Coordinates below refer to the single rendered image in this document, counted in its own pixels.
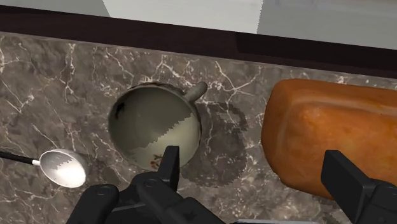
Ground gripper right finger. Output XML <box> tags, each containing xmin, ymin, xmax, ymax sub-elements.
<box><xmin>320</xmin><ymin>150</ymin><xmax>397</xmax><ymax>224</ymax></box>

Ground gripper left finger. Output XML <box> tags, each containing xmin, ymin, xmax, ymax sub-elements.
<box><xmin>66</xmin><ymin>145</ymin><xmax>225</xmax><ymax>224</ymax></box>

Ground brown bread loaf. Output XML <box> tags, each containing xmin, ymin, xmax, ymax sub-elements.
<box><xmin>261</xmin><ymin>78</ymin><xmax>397</xmax><ymax>200</ymax></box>

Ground grey-green cup with handle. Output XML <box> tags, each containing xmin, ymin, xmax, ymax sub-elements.
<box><xmin>108</xmin><ymin>81</ymin><xmax>209</xmax><ymax>171</ymax></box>

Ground silver spoon with black handle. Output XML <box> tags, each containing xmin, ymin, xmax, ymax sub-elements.
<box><xmin>0</xmin><ymin>148</ymin><xmax>88</xmax><ymax>189</ymax></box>

